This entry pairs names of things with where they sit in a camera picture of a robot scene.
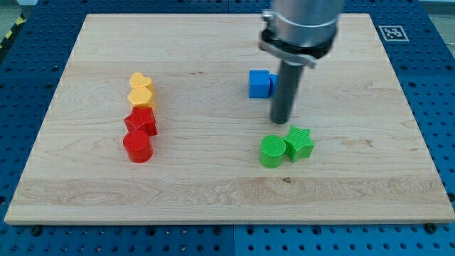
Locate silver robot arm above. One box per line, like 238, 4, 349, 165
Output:
259, 0, 345, 68

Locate green cylinder block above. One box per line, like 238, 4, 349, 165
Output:
259, 135, 287, 169

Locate blue cube block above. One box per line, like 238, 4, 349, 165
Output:
249, 70, 271, 98

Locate blue block behind rod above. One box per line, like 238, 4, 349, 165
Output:
269, 74, 279, 97

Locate green star block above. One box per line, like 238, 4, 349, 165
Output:
283, 126, 314, 163

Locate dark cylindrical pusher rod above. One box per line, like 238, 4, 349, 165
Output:
270, 60, 304, 124

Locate red star block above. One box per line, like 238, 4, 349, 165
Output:
124, 107, 158, 137

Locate red cylinder block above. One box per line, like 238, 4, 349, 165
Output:
123, 130, 153, 163

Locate yellow hexagon block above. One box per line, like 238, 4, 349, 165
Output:
127, 87, 156, 108

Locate yellow heart block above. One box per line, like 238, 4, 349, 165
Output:
129, 73, 154, 92

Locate wooden board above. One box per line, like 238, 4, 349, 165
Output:
5, 14, 454, 225

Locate white fiducial marker tag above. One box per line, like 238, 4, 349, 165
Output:
379, 25, 409, 42

